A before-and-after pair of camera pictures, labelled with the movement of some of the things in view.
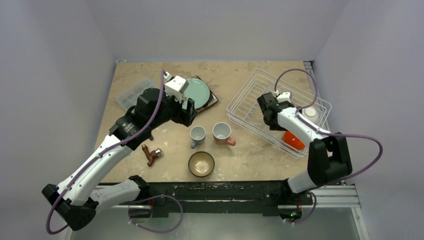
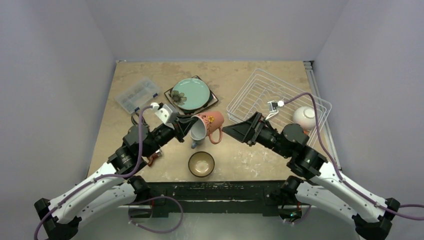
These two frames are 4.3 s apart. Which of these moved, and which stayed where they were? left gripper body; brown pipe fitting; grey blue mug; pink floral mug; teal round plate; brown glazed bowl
Moved: pink floral mug; left gripper body
Stayed: brown glazed bowl; teal round plate; brown pipe fitting; grey blue mug
